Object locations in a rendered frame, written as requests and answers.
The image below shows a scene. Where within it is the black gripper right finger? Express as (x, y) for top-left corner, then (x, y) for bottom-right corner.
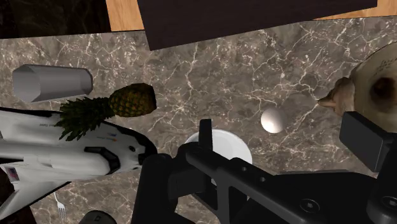
(247, 111), (397, 224)

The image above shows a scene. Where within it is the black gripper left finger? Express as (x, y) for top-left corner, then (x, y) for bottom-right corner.
(131, 118), (274, 224)

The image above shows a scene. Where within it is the beige round animal figure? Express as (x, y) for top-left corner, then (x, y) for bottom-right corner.
(317, 41), (397, 135)

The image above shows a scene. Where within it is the black round object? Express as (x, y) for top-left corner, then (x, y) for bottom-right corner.
(78, 209), (118, 224)

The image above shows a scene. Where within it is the white bowl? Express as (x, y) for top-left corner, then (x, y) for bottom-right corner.
(184, 129), (253, 187)

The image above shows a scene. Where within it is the pineapple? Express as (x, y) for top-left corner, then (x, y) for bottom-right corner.
(55, 82), (158, 142)

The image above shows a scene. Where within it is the white egg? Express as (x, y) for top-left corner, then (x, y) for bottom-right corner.
(260, 107), (288, 134)

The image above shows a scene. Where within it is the silver fork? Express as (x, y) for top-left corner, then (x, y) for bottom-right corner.
(53, 192), (67, 221)

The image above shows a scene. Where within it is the white space shuttle toy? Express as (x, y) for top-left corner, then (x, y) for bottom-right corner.
(0, 106), (158, 220)

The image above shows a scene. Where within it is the grey faceted cup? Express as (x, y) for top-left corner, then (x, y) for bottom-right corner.
(12, 63), (94, 104)

